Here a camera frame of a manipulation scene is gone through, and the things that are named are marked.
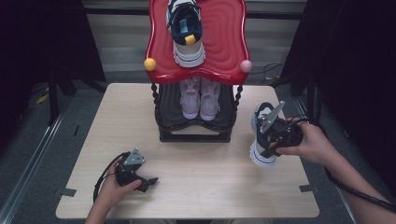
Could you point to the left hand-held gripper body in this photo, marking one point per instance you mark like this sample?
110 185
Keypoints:
127 174

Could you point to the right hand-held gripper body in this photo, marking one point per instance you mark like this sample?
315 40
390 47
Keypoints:
280 133

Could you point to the navy and white sneaker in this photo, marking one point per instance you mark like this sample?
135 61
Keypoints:
258 155
186 34

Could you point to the purple glitter sandal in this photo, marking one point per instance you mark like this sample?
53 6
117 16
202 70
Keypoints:
210 101
190 99

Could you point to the red and black shoe rack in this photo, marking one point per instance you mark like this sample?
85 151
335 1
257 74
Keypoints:
218 46

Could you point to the person's left hand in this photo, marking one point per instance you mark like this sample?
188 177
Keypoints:
113 193

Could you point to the person's right hand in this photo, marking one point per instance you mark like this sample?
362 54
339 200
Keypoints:
311 146

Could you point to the grey tape strip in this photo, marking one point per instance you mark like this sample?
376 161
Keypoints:
306 188
67 192

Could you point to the small black tape mark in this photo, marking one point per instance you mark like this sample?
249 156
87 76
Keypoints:
76 130

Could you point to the black curtain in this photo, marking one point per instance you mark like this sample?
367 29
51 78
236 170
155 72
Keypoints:
351 77
37 46

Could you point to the black metal stand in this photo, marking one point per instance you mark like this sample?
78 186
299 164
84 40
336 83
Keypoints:
53 99

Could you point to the yellow tape piece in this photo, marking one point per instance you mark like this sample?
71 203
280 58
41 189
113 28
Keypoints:
42 98

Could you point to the metal floor rail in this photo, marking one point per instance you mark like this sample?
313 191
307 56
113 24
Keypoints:
34 161
311 112

